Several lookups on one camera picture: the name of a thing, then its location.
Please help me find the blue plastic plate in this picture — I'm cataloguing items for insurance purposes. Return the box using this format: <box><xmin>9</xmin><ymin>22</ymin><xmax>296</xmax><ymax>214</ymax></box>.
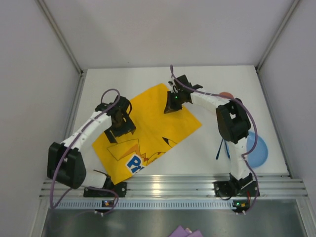
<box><xmin>246</xmin><ymin>131</ymin><xmax>268</xmax><ymax>168</ymax></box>

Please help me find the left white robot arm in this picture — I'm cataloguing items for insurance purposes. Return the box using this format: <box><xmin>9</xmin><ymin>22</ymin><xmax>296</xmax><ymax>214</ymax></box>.
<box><xmin>47</xmin><ymin>96</ymin><xmax>136</xmax><ymax>189</ymax></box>

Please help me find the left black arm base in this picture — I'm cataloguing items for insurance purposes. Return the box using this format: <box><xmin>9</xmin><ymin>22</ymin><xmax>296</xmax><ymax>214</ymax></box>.
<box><xmin>83</xmin><ymin>181</ymin><xmax>127</xmax><ymax>198</ymax></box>

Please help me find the red plastic cup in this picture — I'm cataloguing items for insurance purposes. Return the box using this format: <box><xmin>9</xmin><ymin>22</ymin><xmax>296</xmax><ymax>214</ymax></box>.
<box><xmin>220</xmin><ymin>92</ymin><xmax>234</xmax><ymax>99</ymax></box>

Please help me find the aluminium mounting rail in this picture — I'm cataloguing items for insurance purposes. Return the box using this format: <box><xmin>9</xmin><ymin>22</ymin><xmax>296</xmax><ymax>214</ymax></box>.
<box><xmin>39</xmin><ymin>173</ymin><xmax>309</xmax><ymax>198</ymax></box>

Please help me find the yellow cartoon placemat cloth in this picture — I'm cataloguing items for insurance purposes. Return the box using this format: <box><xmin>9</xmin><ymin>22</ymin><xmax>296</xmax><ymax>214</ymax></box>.
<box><xmin>92</xmin><ymin>83</ymin><xmax>202</xmax><ymax>184</ymax></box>

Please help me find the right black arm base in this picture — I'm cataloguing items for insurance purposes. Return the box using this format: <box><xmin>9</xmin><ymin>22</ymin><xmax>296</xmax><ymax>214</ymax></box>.
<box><xmin>214</xmin><ymin>173</ymin><xmax>260</xmax><ymax>200</ymax></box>

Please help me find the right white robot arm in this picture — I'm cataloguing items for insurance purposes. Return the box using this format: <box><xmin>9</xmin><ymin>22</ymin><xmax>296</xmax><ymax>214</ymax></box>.
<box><xmin>164</xmin><ymin>75</ymin><xmax>251</xmax><ymax>181</ymax></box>

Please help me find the slotted grey cable duct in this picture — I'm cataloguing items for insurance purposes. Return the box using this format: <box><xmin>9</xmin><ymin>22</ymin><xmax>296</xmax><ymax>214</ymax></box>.
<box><xmin>56</xmin><ymin>199</ymin><xmax>249</xmax><ymax>210</ymax></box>

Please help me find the purple cloth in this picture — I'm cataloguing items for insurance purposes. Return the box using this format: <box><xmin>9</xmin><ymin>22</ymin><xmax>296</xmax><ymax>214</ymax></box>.
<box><xmin>169</xmin><ymin>226</ymin><xmax>203</xmax><ymax>237</ymax></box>

